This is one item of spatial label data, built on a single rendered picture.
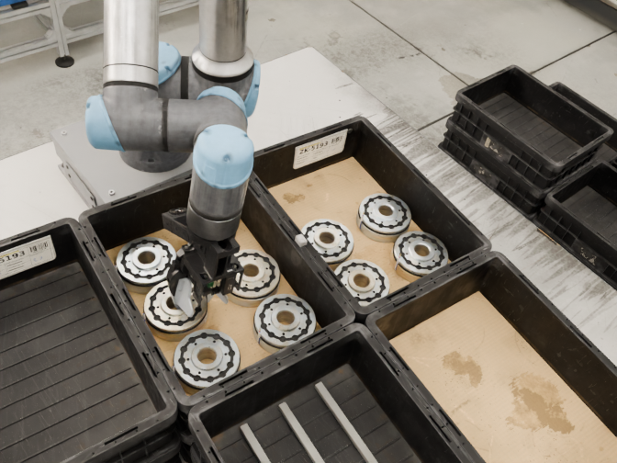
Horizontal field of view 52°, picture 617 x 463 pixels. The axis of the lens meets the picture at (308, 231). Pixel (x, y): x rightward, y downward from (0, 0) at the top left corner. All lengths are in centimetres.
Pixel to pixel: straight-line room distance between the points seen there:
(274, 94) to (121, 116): 87
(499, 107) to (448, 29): 138
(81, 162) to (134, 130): 49
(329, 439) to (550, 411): 37
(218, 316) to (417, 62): 234
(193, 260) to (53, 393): 29
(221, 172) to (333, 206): 50
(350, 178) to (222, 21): 42
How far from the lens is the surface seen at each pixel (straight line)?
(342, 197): 129
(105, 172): 136
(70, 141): 144
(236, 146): 82
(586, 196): 224
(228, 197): 84
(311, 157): 130
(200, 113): 90
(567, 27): 393
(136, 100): 91
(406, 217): 125
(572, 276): 151
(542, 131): 221
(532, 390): 114
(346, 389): 105
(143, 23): 94
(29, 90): 295
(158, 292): 109
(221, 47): 118
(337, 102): 173
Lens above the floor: 175
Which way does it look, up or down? 49 degrees down
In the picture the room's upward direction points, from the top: 10 degrees clockwise
